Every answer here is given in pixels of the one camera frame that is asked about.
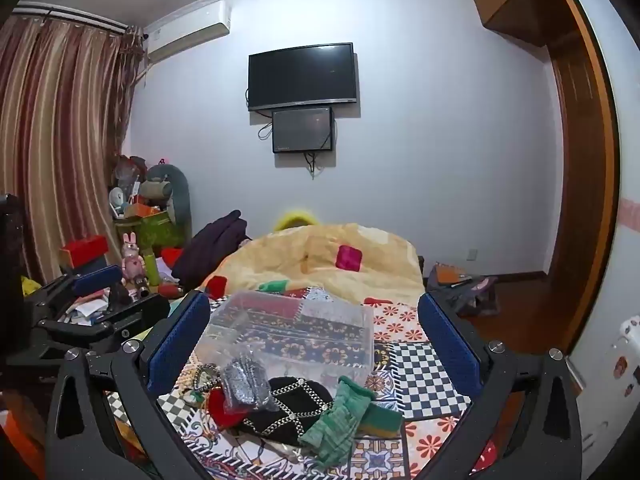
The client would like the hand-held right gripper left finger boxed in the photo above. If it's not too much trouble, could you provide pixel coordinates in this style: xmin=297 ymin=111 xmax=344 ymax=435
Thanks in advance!
xmin=45 ymin=290 xmax=211 ymax=480

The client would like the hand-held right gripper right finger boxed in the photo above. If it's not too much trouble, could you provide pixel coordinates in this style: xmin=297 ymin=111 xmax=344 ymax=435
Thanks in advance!
xmin=415 ymin=292 xmax=584 ymax=480

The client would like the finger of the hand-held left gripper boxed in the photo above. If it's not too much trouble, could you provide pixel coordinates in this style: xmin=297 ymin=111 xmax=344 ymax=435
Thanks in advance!
xmin=22 ymin=264 xmax=125 ymax=322
xmin=32 ymin=294 xmax=171 ymax=356

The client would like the red box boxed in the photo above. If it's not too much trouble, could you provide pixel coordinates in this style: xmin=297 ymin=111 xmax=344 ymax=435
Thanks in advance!
xmin=59 ymin=235 xmax=110 ymax=271

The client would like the pink bunny toy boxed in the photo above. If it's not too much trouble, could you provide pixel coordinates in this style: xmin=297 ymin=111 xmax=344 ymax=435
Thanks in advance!
xmin=121 ymin=232 xmax=146 ymax=282

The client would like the green bottle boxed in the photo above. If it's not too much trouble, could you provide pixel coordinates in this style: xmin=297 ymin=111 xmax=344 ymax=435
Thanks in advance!
xmin=142 ymin=246 xmax=162 ymax=289

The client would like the beaded hair band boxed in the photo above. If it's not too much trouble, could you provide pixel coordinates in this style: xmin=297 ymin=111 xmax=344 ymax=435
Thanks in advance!
xmin=187 ymin=364 xmax=221 ymax=407

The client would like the patchwork patterned bedsheet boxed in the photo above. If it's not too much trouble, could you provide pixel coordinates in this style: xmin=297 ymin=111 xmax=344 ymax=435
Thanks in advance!
xmin=105 ymin=285 xmax=497 ymax=480

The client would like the pile of books and clothes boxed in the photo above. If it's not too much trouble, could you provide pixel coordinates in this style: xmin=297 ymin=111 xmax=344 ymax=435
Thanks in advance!
xmin=424 ymin=261 xmax=501 ymax=317

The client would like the red cushion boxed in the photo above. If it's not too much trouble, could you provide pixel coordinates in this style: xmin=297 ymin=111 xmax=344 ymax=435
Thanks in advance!
xmin=159 ymin=246 xmax=189 ymax=267

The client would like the green box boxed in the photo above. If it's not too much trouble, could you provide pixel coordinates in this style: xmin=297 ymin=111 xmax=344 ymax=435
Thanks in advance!
xmin=113 ymin=210 xmax=184 ymax=252

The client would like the grey glittery cloth in bag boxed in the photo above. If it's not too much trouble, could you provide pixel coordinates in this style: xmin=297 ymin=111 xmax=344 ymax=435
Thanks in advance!
xmin=220 ymin=354 xmax=274 ymax=414

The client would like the red fluffy cloth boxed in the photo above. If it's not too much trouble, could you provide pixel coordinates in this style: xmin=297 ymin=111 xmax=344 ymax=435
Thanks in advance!
xmin=207 ymin=389 xmax=251 ymax=429

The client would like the dark purple clothing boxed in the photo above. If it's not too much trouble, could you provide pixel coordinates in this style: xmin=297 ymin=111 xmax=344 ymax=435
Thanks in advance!
xmin=172 ymin=210 xmax=251 ymax=292

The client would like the clear plastic storage box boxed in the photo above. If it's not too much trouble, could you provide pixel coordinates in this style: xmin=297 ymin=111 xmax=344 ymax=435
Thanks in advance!
xmin=192 ymin=290 xmax=376 ymax=387

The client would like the green knit glove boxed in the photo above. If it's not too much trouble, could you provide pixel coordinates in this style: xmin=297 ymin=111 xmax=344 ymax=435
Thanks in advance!
xmin=298 ymin=375 xmax=376 ymax=467

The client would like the striped brown curtain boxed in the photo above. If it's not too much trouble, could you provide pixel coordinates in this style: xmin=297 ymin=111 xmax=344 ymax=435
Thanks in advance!
xmin=0 ymin=12 xmax=144 ymax=287

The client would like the yellow fleece blanket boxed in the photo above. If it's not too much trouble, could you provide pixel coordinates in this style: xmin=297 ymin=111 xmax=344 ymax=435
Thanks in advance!
xmin=200 ymin=222 xmax=427 ymax=312

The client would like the orange box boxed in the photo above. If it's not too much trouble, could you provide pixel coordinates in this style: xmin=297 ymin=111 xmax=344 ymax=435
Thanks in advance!
xmin=0 ymin=390 xmax=49 ymax=480

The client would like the yellow plush item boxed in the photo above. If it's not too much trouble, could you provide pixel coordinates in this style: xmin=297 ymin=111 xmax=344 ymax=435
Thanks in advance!
xmin=272 ymin=210 xmax=321 ymax=234

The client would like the white door with stickers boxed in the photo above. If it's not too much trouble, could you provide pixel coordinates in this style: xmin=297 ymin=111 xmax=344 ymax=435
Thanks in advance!
xmin=562 ymin=0 xmax=640 ymax=443

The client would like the brown wooden wardrobe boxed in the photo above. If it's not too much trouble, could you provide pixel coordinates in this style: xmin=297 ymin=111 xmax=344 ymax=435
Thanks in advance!
xmin=469 ymin=0 xmax=622 ymax=357

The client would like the white air conditioner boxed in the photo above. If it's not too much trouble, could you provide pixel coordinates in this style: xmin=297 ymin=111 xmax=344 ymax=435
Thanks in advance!
xmin=144 ymin=2 xmax=232 ymax=64

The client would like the black hat with chain pattern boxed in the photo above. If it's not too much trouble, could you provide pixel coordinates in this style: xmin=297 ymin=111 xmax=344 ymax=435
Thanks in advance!
xmin=235 ymin=376 xmax=337 ymax=449

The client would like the small black wall monitor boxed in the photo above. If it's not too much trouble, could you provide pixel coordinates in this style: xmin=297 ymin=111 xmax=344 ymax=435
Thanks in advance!
xmin=271 ymin=106 xmax=335 ymax=155

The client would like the curtain rail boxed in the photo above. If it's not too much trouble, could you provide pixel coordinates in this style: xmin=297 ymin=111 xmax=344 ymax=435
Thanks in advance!
xmin=12 ymin=5 xmax=147 ymax=37

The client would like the black wall television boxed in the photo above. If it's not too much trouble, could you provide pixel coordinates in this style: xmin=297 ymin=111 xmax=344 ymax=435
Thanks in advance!
xmin=248 ymin=42 xmax=359 ymax=112

